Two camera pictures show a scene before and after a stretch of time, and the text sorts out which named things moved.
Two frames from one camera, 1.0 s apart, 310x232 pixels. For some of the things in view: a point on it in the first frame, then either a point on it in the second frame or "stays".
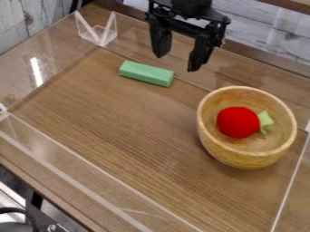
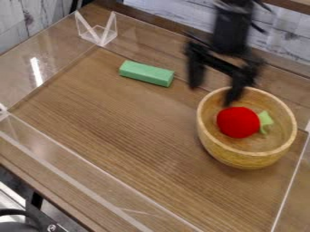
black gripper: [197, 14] → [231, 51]
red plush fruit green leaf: [242, 122] stays
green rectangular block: [147, 72] stays
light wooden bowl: [259, 149] stays
